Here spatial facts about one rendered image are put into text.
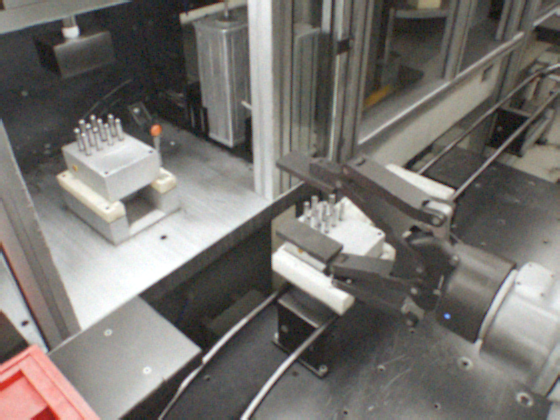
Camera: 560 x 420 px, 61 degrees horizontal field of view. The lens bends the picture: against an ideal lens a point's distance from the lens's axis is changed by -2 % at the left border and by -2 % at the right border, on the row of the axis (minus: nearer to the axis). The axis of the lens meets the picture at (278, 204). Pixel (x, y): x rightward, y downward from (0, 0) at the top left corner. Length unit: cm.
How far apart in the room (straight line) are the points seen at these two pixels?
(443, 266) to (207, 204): 52
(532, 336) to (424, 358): 56
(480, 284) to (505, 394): 56
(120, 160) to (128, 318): 24
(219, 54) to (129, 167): 28
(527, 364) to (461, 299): 6
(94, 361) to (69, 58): 40
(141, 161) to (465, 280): 53
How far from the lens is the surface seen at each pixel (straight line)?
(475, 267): 41
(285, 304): 81
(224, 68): 91
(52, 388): 59
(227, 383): 88
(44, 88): 102
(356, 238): 76
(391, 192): 40
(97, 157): 80
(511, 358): 40
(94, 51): 75
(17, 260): 59
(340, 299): 73
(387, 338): 95
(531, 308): 39
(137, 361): 65
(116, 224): 78
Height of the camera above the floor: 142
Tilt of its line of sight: 38 degrees down
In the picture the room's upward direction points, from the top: straight up
